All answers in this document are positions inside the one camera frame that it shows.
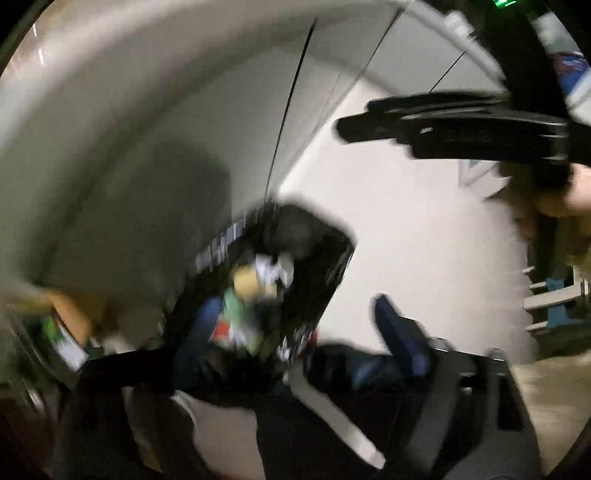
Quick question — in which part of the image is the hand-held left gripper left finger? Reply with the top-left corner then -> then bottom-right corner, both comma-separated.
55,295 -> 250,480

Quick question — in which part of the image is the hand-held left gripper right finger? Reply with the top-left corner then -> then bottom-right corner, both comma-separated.
305,293 -> 542,480

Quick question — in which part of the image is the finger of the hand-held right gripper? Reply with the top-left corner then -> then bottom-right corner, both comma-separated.
335,114 -> 417,149
367,91 -> 511,116

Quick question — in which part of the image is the black trash bag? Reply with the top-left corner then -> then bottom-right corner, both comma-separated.
159,203 -> 358,407

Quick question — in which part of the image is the person's right forearm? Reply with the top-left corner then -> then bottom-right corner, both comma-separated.
501,166 -> 591,271

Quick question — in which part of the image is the person's right hand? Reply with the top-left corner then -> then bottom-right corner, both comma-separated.
536,164 -> 591,221

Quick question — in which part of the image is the cardboard box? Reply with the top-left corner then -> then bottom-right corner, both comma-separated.
0,281 -> 112,372

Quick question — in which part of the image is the grey and blue stool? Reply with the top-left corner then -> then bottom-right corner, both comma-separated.
523,265 -> 591,335

